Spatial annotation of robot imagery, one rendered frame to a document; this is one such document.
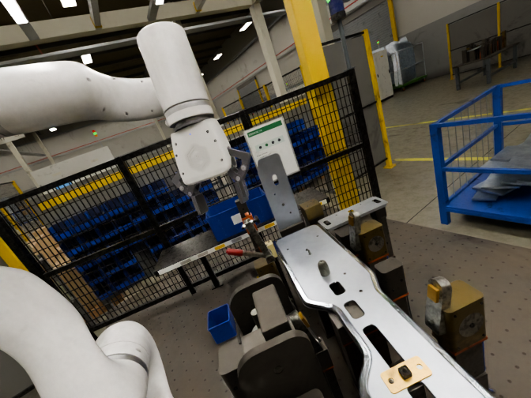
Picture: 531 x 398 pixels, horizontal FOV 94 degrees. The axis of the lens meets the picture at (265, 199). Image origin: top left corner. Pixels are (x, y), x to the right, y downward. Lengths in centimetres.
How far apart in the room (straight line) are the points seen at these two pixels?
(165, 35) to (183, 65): 5
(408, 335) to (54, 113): 75
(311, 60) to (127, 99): 108
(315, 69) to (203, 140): 109
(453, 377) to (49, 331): 68
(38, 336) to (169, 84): 45
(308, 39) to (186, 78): 108
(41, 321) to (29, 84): 36
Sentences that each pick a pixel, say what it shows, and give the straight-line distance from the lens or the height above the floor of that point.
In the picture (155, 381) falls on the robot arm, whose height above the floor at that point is 107.
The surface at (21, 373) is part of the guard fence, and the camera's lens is 307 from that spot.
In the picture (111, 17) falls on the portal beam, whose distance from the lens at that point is 490.
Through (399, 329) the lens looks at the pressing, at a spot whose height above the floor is 100.
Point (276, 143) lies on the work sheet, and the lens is 134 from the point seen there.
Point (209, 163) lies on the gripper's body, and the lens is 45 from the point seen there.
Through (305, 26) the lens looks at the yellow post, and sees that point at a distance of 150.
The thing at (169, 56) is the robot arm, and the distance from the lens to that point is 49.
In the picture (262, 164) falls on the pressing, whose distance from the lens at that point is 105.
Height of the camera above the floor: 152
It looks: 19 degrees down
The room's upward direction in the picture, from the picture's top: 21 degrees counter-clockwise
